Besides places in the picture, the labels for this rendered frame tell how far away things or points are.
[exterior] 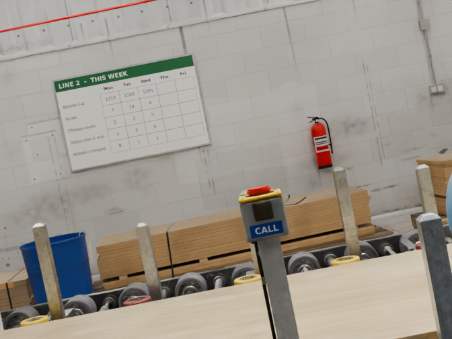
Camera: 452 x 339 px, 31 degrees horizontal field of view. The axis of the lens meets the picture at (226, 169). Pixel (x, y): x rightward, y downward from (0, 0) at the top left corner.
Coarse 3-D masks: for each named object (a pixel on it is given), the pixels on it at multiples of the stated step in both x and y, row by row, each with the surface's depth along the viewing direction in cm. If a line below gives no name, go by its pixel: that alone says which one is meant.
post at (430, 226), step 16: (416, 224) 136; (432, 224) 132; (432, 240) 133; (432, 256) 133; (448, 256) 133; (432, 272) 133; (448, 272) 133; (432, 288) 133; (448, 288) 133; (432, 304) 136; (448, 304) 133; (448, 320) 133; (448, 336) 133
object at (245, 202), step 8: (272, 192) 132; (280, 192) 131; (240, 200) 131; (248, 200) 131; (256, 200) 131; (272, 200) 131; (280, 200) 131; (240, 208) 131; (248, 208) 131; (272, 208) 131; (280, 208) 131; (248, 216) 131; (280, 216) 131; (248, 224) 131; (256, 224) 131; (248, 232) 131; (288, 232) 131; (248, 240) 132; (256, 240) 132
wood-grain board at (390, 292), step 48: (240, 288) 225; (336, 288) 201; (384, 288) 191; (0, 336) 224; (48, 336) 212; (96, 336) 201; (144, 336) 191; (192, 336) 182; (240, 336) 174; (336, 336) 160; (384, 336) 153; (432, 336) 151
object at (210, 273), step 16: (448, 224) 295; (368, 240) 295; (384, 240) 295; (288, 256) 296; (320, 256) 295; (208, 272) 297; (224, 272) 297; (288, 272) 296; (208, 288) 297; (64, 304) 299; (96, 304) 298
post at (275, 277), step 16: (272, 240) 133; (272, 256) 133; (272, 272) 134; (272, 288) 134; (288, 288) 134; (272, 304) 134; (288, 304) 134; (272, 320) 136; (288, 320) 134; (272, 336) 136; (288, 336) 134
